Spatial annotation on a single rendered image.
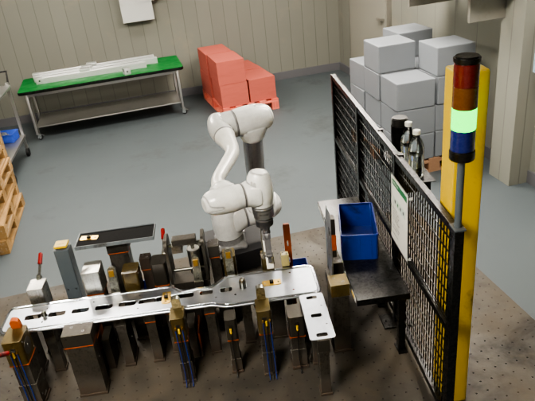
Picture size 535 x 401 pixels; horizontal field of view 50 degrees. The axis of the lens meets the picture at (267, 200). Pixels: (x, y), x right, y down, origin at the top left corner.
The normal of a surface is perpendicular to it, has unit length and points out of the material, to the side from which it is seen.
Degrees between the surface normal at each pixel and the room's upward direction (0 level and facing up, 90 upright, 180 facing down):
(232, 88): 90
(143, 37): 90
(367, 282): 0
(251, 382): 0
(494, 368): 0
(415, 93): 90
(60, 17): 90
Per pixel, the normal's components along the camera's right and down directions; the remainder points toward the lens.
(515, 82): -0.96, 0.20
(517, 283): -0.10, -0.89
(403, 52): 0.24, 0.42
